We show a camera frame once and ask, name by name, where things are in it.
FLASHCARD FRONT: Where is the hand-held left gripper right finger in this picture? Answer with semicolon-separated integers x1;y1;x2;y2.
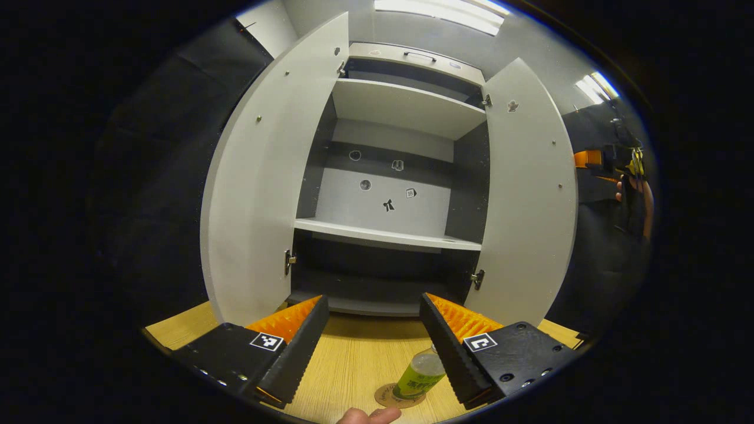
419;293;581;411

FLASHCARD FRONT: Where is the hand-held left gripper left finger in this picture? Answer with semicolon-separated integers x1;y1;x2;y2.
171;296;329;410

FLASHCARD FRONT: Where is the green label plastic bottle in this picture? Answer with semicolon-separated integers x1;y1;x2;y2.
393;344;447;401

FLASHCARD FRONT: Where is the grey cabinet door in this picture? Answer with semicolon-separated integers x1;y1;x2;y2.
465;57;579;326
200;12;350;326

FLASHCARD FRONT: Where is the round wooden coaster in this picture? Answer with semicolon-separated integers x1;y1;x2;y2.
375;383;426;409

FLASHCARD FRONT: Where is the small ceiling light panel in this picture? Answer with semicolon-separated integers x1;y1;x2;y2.
574;71;620;105

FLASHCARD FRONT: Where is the large ceiling light panel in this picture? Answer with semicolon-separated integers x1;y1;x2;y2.
374;0;510;36

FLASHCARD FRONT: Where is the black backdrop cloth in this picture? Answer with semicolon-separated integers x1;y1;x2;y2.
88;18;654;342

